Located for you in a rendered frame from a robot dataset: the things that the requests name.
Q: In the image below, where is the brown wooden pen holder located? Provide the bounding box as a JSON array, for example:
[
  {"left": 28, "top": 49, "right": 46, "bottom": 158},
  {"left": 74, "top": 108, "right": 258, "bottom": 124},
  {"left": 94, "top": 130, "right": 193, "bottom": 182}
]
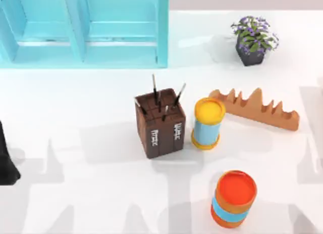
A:
[{"left": 133, "top": 88, "right": 187, "bottom": 159}]

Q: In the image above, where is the yellow and blue can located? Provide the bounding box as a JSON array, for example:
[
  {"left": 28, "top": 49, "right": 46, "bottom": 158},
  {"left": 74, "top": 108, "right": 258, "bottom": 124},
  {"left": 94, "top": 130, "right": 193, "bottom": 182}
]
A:
[{"left": 191, "top": 97, "right": 226, "bottom": 151}]

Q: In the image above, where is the light blue rack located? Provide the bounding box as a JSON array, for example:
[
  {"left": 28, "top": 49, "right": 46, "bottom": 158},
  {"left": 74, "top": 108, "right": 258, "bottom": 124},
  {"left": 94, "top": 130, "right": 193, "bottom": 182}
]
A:
[{"left": 0, "top": 0, "right": 169, "bottom": 69}]

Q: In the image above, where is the jagged brown wooden rack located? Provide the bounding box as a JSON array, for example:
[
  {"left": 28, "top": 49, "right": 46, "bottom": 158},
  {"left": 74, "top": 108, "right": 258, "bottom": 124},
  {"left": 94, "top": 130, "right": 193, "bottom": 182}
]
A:
[{"left": 208, "top": 87, "right": 302, "bottom": 132}]

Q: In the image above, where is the purple flower plant pot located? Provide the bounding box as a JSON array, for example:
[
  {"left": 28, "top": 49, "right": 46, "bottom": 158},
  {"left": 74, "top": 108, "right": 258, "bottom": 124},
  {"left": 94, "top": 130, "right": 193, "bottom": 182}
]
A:
[{"left": 230, "top": 15, "right": 280, "bottom": 67}]

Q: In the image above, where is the orange and blue can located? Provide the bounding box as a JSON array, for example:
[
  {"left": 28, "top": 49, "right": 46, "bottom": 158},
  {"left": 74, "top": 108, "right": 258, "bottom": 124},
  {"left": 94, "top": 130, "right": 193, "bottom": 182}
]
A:
[{"left": 210, "top": 170, "right": 258, "bottom": 229}]

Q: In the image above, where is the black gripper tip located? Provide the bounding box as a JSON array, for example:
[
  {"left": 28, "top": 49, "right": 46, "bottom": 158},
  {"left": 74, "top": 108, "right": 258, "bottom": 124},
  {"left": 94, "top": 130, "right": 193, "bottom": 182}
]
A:
[{"left": 0, "top": 120, "right": 21, "bottom": 186}]

